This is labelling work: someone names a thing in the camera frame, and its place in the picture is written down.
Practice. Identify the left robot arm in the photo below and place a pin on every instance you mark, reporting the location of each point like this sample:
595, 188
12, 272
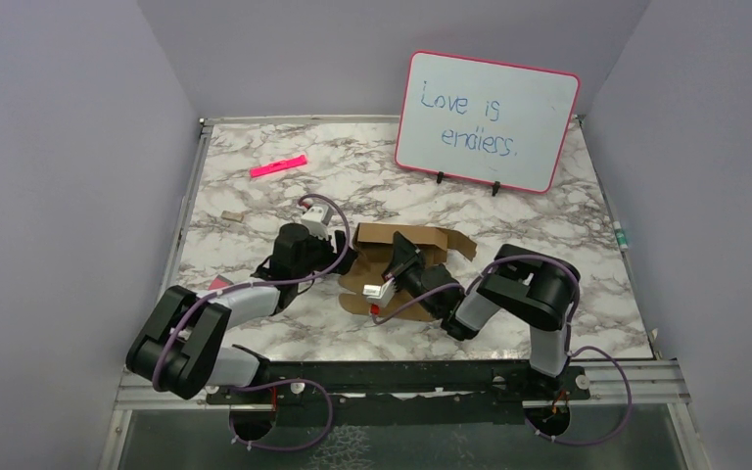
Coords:
179, 348

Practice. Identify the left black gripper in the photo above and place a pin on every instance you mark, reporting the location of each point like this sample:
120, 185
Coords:
329, 248

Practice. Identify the pink marker pen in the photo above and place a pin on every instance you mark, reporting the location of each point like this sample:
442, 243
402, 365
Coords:
278, 166

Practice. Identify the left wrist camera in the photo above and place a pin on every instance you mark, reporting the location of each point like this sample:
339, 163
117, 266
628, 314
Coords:
316, 220

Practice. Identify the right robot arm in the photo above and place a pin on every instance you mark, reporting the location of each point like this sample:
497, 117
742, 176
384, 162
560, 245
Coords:
542, 291

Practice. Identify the brown cardboard box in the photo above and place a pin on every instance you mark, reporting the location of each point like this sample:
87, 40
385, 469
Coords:
374, 244

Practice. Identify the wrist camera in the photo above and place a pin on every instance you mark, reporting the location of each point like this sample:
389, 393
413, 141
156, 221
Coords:
379, 296
316, 220

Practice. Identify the small tan cardboard scrap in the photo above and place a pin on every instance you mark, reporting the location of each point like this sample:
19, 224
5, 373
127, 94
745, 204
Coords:
232, 216

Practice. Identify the pink framed whiteboard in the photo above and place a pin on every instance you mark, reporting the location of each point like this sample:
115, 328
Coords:
484, 121

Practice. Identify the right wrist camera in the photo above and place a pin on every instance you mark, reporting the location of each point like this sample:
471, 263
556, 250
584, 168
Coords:
379, 296

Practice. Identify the pink eraser block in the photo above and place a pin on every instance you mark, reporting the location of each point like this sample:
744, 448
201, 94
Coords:
220, 283

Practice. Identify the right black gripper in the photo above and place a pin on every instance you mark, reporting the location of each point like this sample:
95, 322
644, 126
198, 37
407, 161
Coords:
402, 251

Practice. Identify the green white small bottle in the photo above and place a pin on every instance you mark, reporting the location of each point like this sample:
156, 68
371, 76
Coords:
620, 235

